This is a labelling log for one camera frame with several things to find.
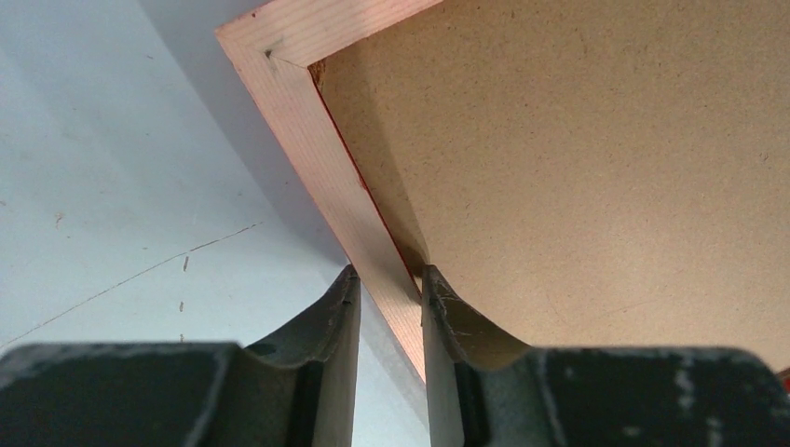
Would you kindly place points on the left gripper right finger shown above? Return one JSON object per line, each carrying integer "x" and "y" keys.
{"x": 487, "y": 388}

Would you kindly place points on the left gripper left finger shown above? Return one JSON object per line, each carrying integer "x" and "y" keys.
{"x": 294, "y": 387}

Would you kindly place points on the brown backing board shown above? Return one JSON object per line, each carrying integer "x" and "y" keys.
{"x": 585, "y": 172}

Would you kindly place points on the red wooden picture frame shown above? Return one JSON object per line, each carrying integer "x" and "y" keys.
{"x": 272, "y": 49}

